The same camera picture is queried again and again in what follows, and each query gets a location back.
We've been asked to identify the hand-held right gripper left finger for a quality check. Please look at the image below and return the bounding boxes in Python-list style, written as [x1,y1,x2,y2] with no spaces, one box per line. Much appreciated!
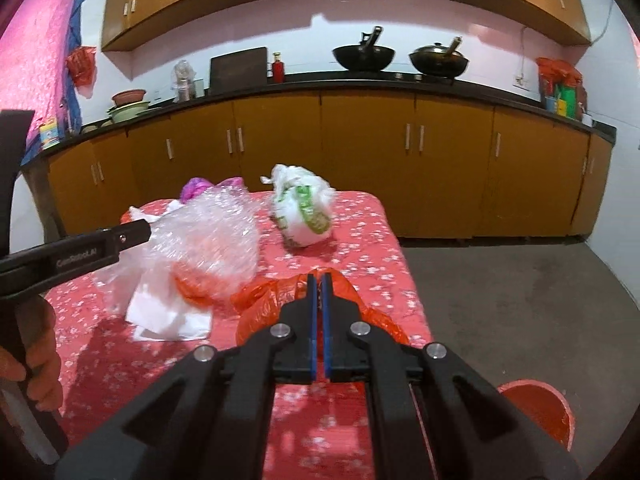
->
[55,269,321,480]

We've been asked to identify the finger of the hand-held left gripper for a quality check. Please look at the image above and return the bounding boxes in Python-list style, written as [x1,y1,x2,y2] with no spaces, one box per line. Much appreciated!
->
[101,220,152,257]

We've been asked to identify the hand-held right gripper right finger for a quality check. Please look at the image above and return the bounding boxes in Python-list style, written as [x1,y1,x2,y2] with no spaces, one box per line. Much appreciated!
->
[322,269,583,480]

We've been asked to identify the orange plastic bag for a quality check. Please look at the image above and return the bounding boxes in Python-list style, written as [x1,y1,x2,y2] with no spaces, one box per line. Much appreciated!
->
[231,270,411,348]
[172,240,256,308]

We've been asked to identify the clear bubble wrap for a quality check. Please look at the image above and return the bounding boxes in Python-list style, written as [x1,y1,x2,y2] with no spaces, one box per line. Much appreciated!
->
[95,180,261,311]

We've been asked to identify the red plastic bucket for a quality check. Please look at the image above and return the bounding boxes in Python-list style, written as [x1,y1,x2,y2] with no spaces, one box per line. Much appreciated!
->
[497,379,576,453]

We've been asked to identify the person's left hand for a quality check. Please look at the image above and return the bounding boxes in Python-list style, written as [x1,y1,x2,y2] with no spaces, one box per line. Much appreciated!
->
[0,300,64,411]

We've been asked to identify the red floral tablecloth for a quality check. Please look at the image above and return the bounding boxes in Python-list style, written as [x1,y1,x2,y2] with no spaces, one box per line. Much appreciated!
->
[45,190,433,480]

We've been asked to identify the purple plastic bag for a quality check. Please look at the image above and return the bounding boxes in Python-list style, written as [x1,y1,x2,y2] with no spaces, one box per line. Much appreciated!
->
[180,176,246,206]

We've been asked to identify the white green-print plastic bag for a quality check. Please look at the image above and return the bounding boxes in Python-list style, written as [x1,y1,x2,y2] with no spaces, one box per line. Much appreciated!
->
[260,164,338,248]

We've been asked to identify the small colourful box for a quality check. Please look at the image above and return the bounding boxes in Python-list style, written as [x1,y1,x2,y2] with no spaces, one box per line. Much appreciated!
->
[39,115,61,148]

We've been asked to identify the reddish plastic basin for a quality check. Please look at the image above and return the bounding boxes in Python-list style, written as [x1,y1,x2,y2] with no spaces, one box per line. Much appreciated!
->
[112,89,147,107]

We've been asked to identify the clear bag with jars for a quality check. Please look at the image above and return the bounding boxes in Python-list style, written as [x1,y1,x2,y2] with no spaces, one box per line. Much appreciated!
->
[172,60,197,103]

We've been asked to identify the orange lower kitchen cabinets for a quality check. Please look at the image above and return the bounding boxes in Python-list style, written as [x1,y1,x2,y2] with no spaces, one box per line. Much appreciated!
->
[47,85,616,241]

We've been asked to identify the red hanging plastic bag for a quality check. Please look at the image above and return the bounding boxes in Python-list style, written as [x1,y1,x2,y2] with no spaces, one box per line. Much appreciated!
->
[66,46,97,93]

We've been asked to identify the dark cutting board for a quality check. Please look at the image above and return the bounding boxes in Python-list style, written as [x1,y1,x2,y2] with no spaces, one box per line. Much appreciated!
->
[209,47,268,95]

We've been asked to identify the pink curtain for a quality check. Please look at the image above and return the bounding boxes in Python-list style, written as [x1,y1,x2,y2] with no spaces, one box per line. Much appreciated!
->
[0,0,86,161]

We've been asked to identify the black kitchen countertop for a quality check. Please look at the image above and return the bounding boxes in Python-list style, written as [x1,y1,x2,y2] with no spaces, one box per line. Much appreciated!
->
[20,71,618,161]

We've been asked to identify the black wok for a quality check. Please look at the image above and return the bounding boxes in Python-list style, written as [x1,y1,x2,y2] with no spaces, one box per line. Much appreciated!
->
[332,25,396,72]

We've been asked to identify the black pan with lid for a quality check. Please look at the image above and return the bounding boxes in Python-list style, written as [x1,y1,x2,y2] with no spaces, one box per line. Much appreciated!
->
[409,36,470,79]

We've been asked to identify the green containers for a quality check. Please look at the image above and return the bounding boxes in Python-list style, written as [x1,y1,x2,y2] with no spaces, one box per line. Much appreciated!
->
[545,85,581,118]

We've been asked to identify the orange bag on countertop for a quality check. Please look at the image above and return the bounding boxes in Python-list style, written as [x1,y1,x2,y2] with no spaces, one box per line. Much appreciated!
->
[536,57,583,106]

